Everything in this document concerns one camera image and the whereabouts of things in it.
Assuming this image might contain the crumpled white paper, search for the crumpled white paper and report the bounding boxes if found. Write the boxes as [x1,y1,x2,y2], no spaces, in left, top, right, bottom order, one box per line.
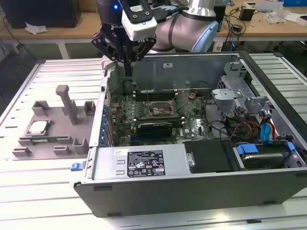
[25,21,47,35]

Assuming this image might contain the black camera cable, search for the black camera cable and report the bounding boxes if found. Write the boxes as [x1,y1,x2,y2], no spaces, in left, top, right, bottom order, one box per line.
[153,5,191,22]

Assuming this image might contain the green motherboard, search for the green motherboard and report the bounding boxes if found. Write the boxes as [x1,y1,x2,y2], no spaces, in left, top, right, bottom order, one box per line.
[105,90,216,147]

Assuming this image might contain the grey plastic parts rack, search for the grey plastic parts rack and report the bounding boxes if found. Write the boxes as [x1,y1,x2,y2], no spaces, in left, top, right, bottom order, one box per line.
[12,85,97,161]

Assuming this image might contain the black hard disk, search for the black hard disk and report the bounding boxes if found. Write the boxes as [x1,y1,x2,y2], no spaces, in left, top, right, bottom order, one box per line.
[241,153,285,170]

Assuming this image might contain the silver CPU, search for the silver CPU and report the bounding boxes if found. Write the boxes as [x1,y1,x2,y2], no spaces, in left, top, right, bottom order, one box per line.
[27,121,52,135]

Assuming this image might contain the silver power supply box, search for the silver power supply box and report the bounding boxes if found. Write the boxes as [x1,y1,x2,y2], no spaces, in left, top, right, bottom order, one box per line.
[92,143,196,181]

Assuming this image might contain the black upright box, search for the black upright box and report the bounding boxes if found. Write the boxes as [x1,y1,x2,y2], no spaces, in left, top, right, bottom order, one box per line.
[213,4,227,33]

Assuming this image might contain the black wire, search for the black wire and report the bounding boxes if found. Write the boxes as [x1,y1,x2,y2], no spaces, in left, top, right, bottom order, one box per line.
[203,94,232,141]

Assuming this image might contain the small black box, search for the small black box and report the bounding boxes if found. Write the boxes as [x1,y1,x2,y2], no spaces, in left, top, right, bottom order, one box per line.
[239,6,255,22]

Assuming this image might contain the clear plastic bags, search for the clear plastic bags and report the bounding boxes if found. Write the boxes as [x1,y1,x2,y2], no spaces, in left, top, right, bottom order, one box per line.
[265,6,288,24]

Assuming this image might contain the blue box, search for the blue box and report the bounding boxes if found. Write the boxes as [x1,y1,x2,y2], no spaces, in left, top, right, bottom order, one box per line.
[283,0,307,7]

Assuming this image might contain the silver metal drive cage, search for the silver metal drive cage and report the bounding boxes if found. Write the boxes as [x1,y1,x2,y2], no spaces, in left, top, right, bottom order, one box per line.
[211,61,274,125]

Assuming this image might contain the white paper sheet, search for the white paper sheet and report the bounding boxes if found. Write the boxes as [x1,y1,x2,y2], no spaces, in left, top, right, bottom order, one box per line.
[284,11,302,22]

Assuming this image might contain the CPU socket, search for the CPU socket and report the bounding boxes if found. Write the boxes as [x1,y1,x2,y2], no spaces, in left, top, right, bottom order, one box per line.
[148,100,175,118]

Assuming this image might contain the blue flat wire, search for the blue flat wire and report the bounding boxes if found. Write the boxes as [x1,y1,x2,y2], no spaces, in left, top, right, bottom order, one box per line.
[258,109,274,144]

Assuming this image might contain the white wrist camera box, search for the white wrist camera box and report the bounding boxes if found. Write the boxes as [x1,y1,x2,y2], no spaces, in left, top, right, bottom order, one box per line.
[121,0,159,41]

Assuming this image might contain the grey plastic case latch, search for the grey plastic case latch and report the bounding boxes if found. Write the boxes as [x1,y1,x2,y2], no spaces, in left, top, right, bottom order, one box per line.
[100,56,118,70]

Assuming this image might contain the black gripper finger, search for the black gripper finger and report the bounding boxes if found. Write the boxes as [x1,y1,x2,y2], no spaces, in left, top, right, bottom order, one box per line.
[90,31,129,78]
[128,38,157,78]

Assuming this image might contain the red yellow wire bundle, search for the red yellow wire bundle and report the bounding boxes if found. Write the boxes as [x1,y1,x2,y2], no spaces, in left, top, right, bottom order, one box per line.
[230,121,262,141]

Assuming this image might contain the black computer tower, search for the black computer tower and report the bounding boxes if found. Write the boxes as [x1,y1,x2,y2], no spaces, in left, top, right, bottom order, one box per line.
[1,0,82,29]

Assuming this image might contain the metal socket cover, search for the metal socket cover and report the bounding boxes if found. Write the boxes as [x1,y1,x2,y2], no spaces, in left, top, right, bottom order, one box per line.
[169,92,193,115]

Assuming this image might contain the black graphics card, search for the black graphics card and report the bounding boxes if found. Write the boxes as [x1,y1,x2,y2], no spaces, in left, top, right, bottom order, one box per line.
[136,121,174,139]

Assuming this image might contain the long wooden desk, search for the long wooden desk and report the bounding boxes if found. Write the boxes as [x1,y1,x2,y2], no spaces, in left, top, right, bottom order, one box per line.
[0,0,307,60]

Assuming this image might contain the blue disk carrier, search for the blue disk carrier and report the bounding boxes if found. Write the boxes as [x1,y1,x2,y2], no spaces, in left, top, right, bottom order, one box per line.
[235,141,295,159]

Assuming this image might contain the black open PC case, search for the black open PC case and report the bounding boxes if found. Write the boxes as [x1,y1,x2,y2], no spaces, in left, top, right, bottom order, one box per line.
[73,50,307,218]

